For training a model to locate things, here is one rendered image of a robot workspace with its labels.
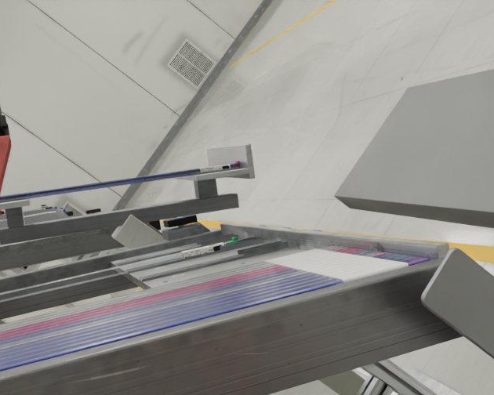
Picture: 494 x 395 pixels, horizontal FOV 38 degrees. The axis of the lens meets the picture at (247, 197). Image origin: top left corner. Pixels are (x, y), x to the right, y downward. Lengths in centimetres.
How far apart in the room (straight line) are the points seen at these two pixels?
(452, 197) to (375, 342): 41
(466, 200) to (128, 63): 803
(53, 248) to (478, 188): 128
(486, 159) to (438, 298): 43
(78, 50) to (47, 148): 119
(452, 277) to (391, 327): 7
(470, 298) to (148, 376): 24
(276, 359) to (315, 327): 4
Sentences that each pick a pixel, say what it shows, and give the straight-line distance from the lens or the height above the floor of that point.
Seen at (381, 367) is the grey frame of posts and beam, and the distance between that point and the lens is 140.
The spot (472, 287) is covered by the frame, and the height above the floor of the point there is 73.
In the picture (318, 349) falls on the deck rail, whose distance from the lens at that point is 55.
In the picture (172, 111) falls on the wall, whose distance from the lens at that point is 884.
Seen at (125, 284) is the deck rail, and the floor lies 81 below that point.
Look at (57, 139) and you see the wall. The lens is 863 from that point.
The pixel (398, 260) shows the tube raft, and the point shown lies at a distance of 63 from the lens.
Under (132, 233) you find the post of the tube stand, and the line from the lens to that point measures 148.
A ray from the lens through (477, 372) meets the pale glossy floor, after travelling 175.
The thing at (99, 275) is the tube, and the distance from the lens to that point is 99.
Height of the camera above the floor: 102
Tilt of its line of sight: 14 degrees down
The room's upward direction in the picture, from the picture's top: 53 degrees counter-clockwise
